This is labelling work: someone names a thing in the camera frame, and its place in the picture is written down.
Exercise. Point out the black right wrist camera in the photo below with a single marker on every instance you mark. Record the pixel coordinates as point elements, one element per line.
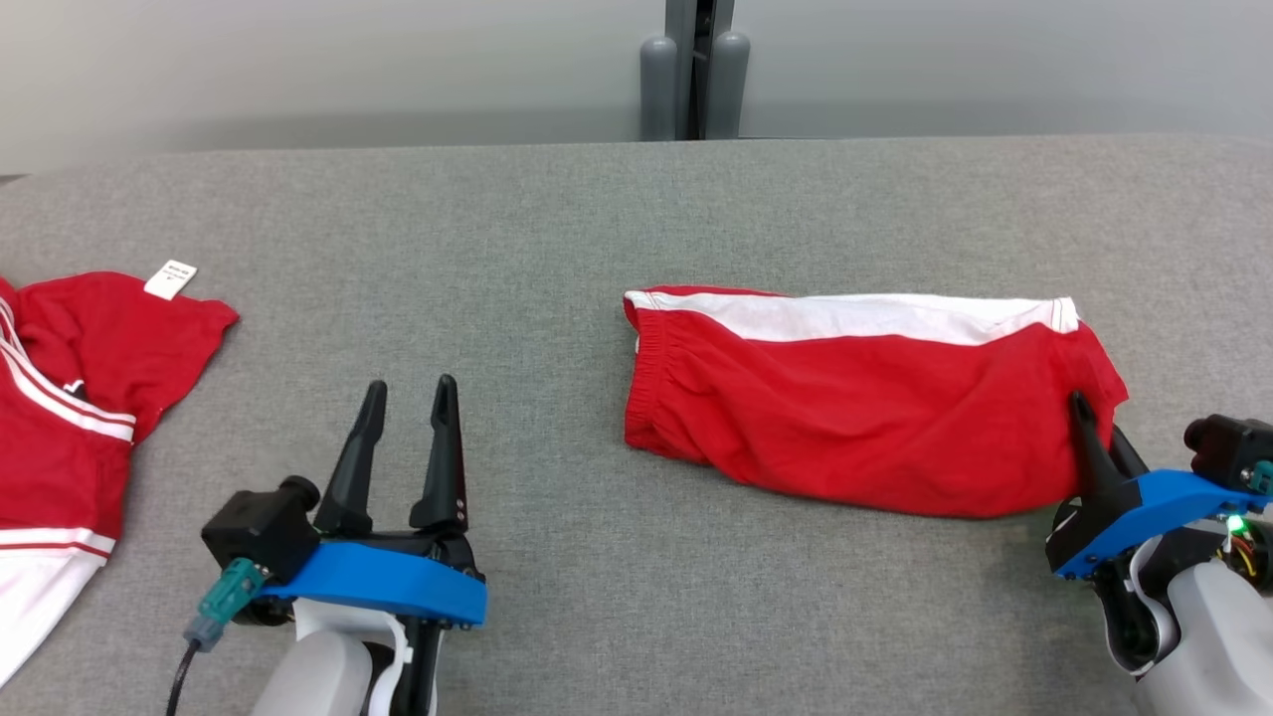
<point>1228,447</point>

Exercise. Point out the grey metal partition post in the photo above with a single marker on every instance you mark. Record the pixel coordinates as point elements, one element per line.
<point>696,70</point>

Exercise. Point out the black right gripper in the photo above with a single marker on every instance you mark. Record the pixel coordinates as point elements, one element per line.
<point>1069,527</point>

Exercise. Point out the red shorts with white stripe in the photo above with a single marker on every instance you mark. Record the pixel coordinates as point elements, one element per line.
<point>855,418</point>

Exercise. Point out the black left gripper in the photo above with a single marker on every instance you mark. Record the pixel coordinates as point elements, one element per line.
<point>438,547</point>

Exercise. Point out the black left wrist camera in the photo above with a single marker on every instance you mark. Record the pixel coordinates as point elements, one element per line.
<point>259,527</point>

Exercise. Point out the red and white basketball jersey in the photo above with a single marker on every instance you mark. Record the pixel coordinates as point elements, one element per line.
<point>70,438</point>

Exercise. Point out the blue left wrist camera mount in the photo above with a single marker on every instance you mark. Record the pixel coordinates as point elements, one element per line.
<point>388,587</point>

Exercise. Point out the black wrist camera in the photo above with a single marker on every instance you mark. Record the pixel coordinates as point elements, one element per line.
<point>259,527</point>
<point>1228,447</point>

